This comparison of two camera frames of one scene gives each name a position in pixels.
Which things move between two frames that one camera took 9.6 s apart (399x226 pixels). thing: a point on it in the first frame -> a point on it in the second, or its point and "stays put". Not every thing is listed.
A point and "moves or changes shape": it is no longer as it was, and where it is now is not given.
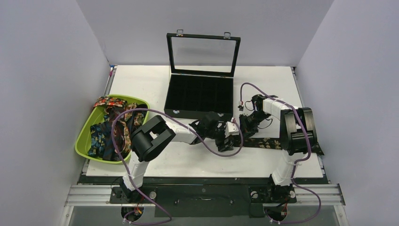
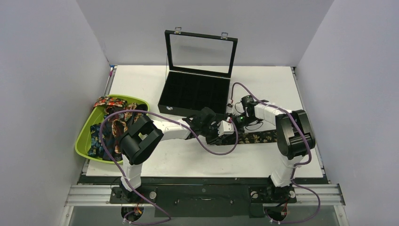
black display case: x=201 y=80 stays put
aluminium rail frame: x=78 y=196 stays put
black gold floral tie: x=264 y=142 moves or changes shape
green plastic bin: x=82 y=145 stays put
